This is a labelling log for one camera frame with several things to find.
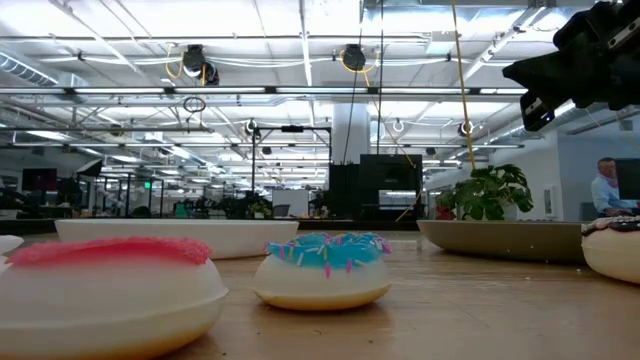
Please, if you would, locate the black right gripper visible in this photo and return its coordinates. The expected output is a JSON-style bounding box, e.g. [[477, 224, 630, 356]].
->
[[502, 0, 640, 132]]

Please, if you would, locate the large chocolate drizzled donut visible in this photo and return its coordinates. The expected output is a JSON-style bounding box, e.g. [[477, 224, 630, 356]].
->
[[580, 215, 640, 286]]

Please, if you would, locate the small blue sprinkled donut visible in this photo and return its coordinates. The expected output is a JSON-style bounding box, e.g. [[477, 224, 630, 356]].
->
[[251, 231, 395, 312]]

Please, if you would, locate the small red sugared donut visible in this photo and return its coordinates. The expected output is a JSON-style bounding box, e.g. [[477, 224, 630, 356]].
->
[[0, 236, 230, 360]]

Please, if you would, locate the person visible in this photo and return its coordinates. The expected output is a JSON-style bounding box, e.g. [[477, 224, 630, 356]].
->
[[589, 157, 640, 217]]

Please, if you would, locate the green potted plant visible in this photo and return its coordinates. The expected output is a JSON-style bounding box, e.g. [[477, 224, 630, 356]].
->
[[434, 163, 535, 222]]

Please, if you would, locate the grey round plate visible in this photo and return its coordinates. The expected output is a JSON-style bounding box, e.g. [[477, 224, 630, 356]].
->
[[416, 219, 589, 265]]

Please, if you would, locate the white board panel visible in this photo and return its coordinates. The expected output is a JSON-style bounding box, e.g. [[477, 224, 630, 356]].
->
[[271, 188, 310, 219]]

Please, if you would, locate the white round plate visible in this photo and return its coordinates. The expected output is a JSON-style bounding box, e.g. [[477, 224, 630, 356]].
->
[[53, 218, 300, 261]]

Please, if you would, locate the background computer monitor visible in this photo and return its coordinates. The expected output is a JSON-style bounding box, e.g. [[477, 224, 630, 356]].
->
[[20, 167, 59, 192]]

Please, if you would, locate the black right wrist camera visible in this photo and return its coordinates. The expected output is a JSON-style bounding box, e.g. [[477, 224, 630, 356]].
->
[[552, 3, 617, 52]]

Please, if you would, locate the yellow hanging cable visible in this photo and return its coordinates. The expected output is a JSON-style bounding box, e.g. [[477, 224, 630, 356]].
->
[[449, 0, 477, 171]]

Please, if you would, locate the dark wall screen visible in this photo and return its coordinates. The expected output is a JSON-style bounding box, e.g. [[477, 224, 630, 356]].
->
[[614, 158, 640, 201]]

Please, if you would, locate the black ceiling cable reel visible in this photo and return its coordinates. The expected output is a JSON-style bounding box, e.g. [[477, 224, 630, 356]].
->
[[340, 43, 369, 73], [180, 43, 221, 86]]

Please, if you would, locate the black aluminium table frame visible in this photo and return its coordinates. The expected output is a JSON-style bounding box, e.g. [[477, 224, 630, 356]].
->
[[0, 217, 421, 236]]

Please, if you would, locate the black background rig frame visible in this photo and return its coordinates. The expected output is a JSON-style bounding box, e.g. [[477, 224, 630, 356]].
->
[[250, 125, 334, 219]]

